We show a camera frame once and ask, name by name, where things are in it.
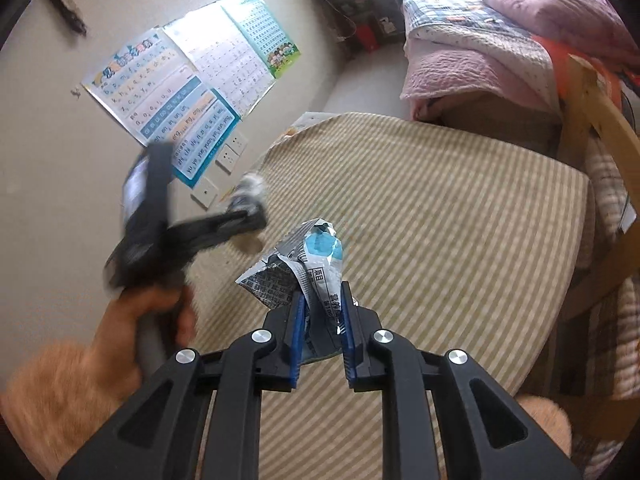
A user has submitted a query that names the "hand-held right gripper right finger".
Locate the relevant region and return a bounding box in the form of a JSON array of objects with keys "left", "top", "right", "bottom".
[{"left": 340, "top": 284, "right": 584, "bottom": 480}]

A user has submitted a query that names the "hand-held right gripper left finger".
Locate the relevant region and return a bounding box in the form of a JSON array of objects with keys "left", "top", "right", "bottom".
[{"left": 56, "top": 290, "right": 307, "bottom": 480}]

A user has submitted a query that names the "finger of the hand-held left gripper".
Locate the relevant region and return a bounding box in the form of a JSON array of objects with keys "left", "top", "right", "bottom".
[{"left": 167, "top": 200, "right": 267, "bottom": 256}]

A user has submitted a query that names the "white paper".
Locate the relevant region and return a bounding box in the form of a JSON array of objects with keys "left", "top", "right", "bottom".
[{"left": 227, "top": 171, "right": 268, "bottom": 211}]

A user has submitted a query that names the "white and blue wrapper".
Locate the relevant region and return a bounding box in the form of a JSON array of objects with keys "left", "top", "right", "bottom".
[{"left": 235, "top": 217, "right": 358, "bottom": 366}]

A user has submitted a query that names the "person's left forearm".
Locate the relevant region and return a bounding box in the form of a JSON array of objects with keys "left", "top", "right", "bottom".
[{"left": 0, "top": 342, "right": 146, "bottom": 478}]

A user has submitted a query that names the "person's left hand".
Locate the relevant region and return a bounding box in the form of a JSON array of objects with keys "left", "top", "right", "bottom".
[{"left": 97, "top": 282, "right": 198, "bottom": 378}]

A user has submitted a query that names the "white storage bin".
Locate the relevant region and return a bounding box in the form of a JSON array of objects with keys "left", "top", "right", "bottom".
[{"left": 280, "top": 111, "right": 331, "bottom": 141}]

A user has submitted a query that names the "green striped table cloth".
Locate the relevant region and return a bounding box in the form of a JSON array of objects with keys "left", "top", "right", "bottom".
[{"left": 185, "top": 112, "right": 593, "bottom": 480}]

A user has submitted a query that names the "person's fuzzy peach clothing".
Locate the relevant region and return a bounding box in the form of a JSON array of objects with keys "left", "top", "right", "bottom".
[{"left": 515, "top": 394, "right": 573, "bottom": 480}]

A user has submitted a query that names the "red bin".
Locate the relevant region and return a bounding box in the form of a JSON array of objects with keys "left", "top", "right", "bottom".
[{"left": 356, "top": 22, "right": 378, "bottom": 52}]

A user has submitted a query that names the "light pink quilted bedspread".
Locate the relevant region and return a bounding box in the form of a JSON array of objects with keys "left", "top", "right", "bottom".
[{"left": 400, "top": 40, "right": 546, "bottom": 121}]

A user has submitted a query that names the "plaid patchwork blanket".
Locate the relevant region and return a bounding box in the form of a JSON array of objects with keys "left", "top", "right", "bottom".
[{"left": 402, "top": 0, "right": 561, "bottom": 111}]

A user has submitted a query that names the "orange box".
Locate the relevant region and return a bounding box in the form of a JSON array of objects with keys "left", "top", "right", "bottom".
[{"left": 530, "top": 35, "right": 623, "bottom": 101}]

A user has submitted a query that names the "white blank wall plate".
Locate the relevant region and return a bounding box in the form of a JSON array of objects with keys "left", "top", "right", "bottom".
[{"left": 191, "top": 180, "right": 221, "bottom": 209}]

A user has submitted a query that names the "blue alphabet wall poster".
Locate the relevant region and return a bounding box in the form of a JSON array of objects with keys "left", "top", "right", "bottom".
[{"left": 81, "top": 27, "right": 241, "bottom": 188}]

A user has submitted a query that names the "white chart wall poster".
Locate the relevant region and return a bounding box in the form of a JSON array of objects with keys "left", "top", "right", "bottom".
[{"left": 162, "top": 4, "right": 276, "bottom": 118}]

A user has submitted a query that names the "green chart wall poster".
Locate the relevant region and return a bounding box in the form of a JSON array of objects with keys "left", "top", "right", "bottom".
[{"left": 220, "top": 0, "right": 302, "bottom": 80}]

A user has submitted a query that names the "dark hanging wall piece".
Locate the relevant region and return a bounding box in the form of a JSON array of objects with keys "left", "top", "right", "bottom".
[{"left": 42, "top": 0, "right": 88, "bottom": 37}]

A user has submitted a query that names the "wooden chair frame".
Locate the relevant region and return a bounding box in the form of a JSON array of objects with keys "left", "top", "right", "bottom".
[{"left": 555, "top": 54, "right": 640, "bottom": 311}]

